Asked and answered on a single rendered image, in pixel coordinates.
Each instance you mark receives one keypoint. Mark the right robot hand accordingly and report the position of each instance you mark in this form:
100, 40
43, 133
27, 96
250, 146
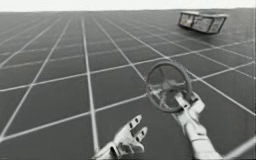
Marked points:
188, 110

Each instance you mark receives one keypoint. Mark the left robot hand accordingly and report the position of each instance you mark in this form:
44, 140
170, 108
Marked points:
126, 138

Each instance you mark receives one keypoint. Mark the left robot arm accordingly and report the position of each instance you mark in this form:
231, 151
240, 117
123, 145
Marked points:
106, 153

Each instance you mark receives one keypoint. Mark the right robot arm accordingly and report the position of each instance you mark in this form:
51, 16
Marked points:
201, 140

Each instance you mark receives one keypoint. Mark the grey cart with brown box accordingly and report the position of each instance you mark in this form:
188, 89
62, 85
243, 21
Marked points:
202, 23

